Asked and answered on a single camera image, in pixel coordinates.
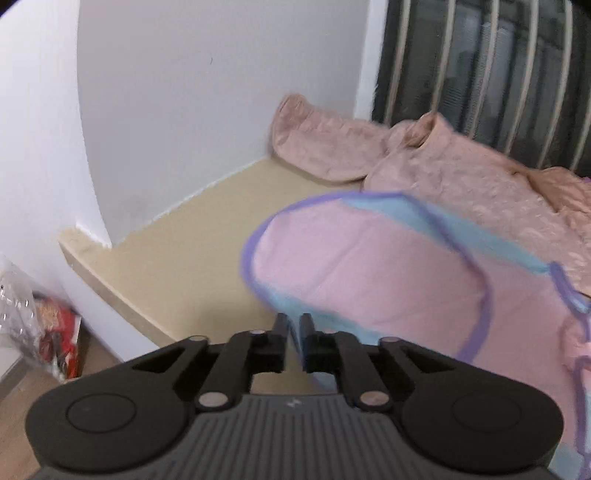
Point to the red printed packet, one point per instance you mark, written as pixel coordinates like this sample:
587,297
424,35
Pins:
57,332

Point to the clear plastic bag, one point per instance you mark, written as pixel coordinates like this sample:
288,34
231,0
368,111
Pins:
18,300

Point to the pink quilted jacket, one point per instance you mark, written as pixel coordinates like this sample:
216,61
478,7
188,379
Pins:
461,170

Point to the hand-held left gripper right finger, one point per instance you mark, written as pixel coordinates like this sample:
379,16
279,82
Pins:
310,334

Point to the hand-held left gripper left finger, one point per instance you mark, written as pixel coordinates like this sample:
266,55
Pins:
277,334

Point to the pink and blue small garment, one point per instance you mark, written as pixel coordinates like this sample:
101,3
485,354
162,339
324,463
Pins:
392,277

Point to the metal window grille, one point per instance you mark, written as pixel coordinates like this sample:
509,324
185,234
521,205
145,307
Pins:
493,55

